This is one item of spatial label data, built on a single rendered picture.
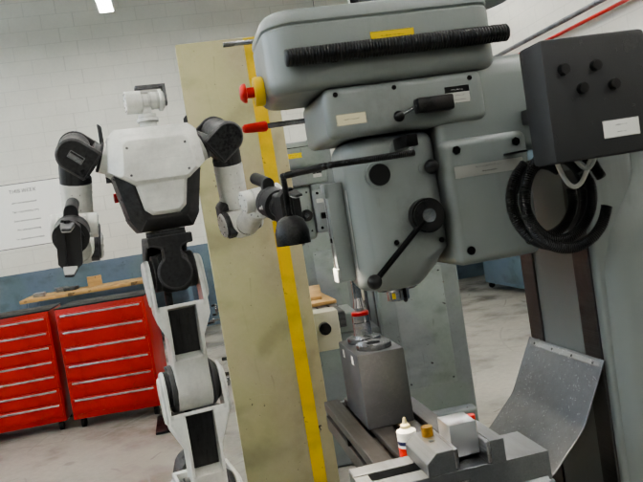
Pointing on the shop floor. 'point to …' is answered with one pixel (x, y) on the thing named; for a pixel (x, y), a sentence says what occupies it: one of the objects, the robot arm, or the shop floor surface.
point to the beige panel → (260, 287)
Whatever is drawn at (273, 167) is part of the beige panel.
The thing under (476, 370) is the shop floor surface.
